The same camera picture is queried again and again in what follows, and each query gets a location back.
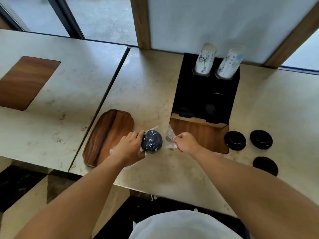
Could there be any person's right hand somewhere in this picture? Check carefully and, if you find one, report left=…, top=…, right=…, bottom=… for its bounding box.
left=172, top=132, right=204, bottom=157

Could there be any person's left hand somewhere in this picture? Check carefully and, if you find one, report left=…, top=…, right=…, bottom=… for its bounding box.
left=112, top=130, right=146, bottom=169

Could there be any clear plastic bag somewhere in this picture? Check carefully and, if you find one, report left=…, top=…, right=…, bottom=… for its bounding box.
left=109, top=125, right=179, bottom=170

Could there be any black cup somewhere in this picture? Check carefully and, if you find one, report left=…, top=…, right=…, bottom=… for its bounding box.
left=141, top=130, right=163, bottom=154

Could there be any person's right forearm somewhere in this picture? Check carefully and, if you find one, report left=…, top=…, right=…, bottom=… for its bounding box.
left=192, top=147, right=319, bottom=239

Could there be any person's left forearm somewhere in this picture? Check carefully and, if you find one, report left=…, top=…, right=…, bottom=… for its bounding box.
left=14, top=156, right=125, bottom=239

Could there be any rounded wooden tray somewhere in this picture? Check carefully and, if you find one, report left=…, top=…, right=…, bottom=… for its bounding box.
left=0, top=56, right=61, bottom=111
left=82, top=109, right=135, bottom=168
left=169, top=118, right=230, bottom=155

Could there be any black box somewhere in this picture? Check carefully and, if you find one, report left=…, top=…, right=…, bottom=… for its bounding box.
left=170, top=53, right=241, bottom=129

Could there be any round black lid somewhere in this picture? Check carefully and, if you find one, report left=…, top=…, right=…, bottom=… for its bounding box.
left=224, top=131, right=247, bottom=151
left=250, top=130, right=273, bottom=150
left=253, top=156, right=279, bottom=177

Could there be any person's white shirt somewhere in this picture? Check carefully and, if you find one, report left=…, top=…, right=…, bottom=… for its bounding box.
left=128, top=209, right=250, bottom=239

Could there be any white printed paper cup sleeve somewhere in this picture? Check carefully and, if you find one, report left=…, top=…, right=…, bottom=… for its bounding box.
left=193, top=43, right=218, bottom=77
left=215, top=46, right=245, bottom=80

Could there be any wooden post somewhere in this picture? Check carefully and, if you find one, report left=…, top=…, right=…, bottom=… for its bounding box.
left=263, top=1, right=319, bottom=69
left=130, top=0, right=151, bottom=50

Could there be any dark window frame bar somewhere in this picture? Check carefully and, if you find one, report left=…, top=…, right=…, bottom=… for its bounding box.
left=46, top=0, right=86, bottom=40

